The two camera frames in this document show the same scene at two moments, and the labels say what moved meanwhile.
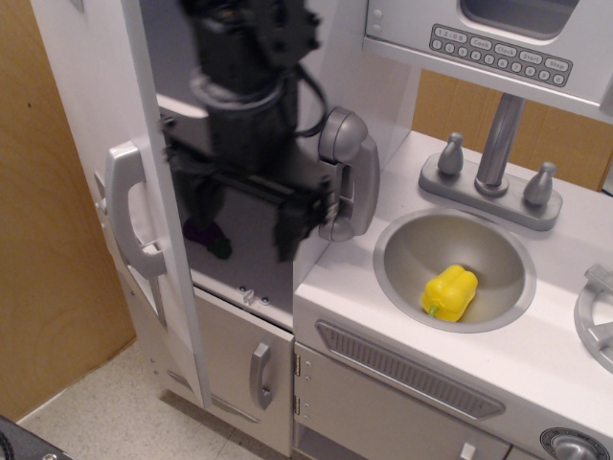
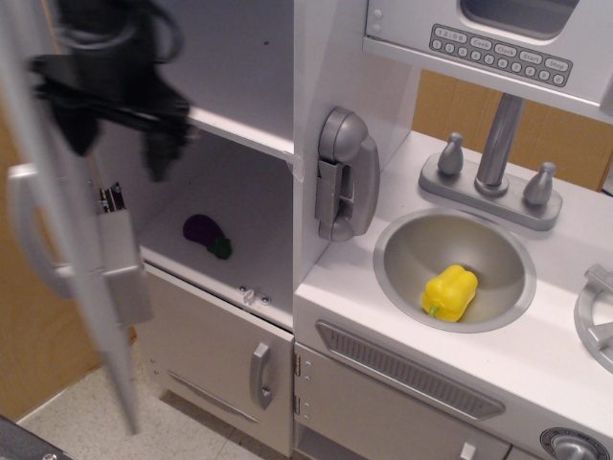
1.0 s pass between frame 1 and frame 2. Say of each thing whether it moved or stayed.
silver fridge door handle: moved
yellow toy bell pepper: stayed
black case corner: stayed
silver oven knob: stayed
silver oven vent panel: stayed
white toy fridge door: moved
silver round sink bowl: stayed
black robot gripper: moved
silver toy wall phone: stayed
